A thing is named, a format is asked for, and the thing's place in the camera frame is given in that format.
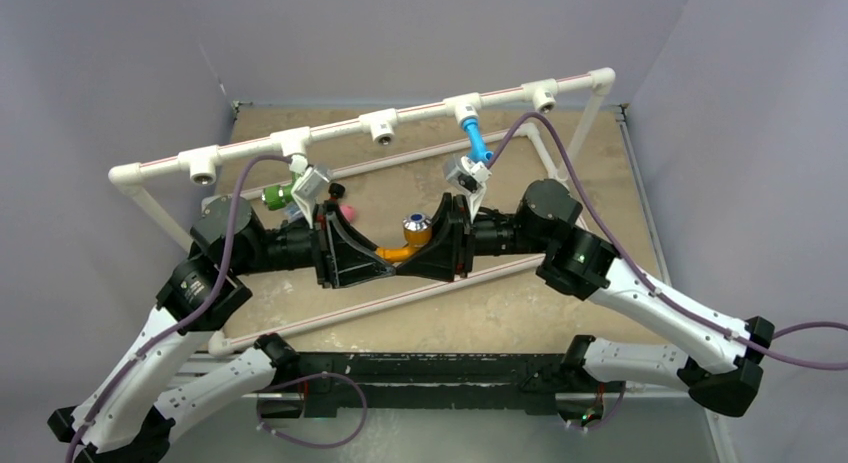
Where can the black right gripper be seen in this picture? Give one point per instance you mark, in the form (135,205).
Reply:
(451,251)

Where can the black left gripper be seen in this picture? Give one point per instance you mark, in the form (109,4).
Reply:
(338,251)

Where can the orange water faucet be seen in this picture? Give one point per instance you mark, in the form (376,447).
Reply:
(417,233)

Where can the white PVC pipe frame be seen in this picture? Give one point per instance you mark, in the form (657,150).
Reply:
(200,164)

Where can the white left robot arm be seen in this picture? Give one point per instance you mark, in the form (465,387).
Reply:
(134,416)

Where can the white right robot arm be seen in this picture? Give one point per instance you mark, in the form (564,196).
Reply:
(711,356)

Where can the green water faucet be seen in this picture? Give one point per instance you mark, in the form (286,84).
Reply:
(277,197)

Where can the blue water faucet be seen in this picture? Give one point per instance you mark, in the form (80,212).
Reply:
(478,152)

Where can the pink capped colourful bottle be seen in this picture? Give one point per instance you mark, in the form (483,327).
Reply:
(348,212)

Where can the red and black faucet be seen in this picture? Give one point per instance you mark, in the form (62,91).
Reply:
(336,193)

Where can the clear plastic cup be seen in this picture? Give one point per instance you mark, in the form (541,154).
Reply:
(292,213)

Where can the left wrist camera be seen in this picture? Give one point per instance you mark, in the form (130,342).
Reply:
(312,181)

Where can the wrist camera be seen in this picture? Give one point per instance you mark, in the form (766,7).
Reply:
(312,181)
(470,178)

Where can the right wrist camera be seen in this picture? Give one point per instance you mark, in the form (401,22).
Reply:
(470,178)

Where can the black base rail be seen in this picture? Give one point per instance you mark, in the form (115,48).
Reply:
(540,384)

